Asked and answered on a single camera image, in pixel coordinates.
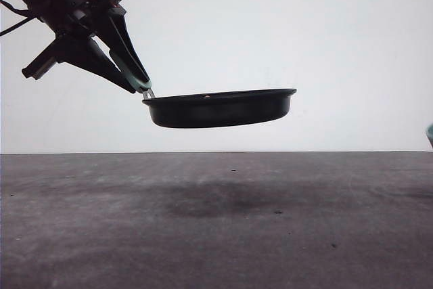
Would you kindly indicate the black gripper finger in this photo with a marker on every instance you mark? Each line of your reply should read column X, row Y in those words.
column 87, row 55
column 112, row 30

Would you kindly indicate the black frying pan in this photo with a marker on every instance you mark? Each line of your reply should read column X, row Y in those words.
column 223, row 109

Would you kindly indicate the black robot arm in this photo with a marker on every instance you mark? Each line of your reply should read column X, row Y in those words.
column 91, row 35

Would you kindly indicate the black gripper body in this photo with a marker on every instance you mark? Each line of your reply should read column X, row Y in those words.
column 77, row 18

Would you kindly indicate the teal ceramic bowl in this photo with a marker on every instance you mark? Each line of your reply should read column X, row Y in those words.
column 429, row 134

